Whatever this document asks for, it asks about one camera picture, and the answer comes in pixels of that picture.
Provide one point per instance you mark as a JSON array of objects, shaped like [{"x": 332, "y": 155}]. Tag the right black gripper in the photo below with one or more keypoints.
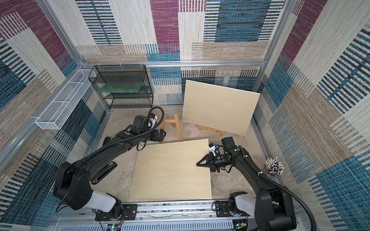
[{"x": 214, "y": 162}]

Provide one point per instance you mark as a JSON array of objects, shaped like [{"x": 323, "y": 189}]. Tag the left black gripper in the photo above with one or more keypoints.
[{"x": 156, "y": 137}]

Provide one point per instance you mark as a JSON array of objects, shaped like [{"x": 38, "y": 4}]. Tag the small wooden easel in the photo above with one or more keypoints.
[
  {"x": 175, "y": 123},
  {"x": 220, "y": 132}
]

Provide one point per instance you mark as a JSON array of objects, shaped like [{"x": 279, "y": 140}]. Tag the light wooden board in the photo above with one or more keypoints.
[
  {"x": 169, "y": 171},
  {"x": 218, "y": 107}
]

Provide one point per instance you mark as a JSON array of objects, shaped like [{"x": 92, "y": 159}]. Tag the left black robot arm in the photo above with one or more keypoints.
[{"x": 73, "y": 180}]

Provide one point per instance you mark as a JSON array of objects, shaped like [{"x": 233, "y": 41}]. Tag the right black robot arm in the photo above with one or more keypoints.
[{"x": 271, "y": 208}]

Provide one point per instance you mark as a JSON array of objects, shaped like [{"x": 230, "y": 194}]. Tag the black stapler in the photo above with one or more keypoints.
[{"x": 103, "y": 172}]

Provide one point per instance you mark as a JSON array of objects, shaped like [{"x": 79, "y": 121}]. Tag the green board on shelf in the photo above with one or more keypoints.
[{"x": 120, "y": 88}]

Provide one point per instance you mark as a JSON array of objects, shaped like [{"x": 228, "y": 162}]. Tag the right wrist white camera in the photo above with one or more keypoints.
[{"x": 214, "y": 149}]

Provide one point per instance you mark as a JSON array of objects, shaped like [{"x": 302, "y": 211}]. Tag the wrist white camera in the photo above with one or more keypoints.
[
  {"x": 152, "y": 120},
  {"x": 214, "y": 149}
]

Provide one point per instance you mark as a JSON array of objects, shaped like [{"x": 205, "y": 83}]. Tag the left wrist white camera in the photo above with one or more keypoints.
[{"x": 152, "y": 120}]

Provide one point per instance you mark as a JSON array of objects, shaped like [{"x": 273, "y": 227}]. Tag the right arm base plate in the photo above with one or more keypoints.
[{"x": 223, "y": 209}]

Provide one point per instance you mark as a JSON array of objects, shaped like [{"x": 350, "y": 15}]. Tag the aluminium front rail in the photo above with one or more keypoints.
[{"x": 156, "y": 216}]

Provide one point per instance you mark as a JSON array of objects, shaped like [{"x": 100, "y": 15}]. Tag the black wire mesh shelf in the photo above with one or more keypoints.
[{"x": 101, "y": 75}]

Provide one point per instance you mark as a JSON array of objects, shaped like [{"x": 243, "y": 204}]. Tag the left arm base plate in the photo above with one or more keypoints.
[{"x": 123, "y": 212}]

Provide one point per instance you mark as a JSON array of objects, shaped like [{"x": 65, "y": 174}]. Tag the white wire mesh basket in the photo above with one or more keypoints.
[{"x": 62, "y": 106}]

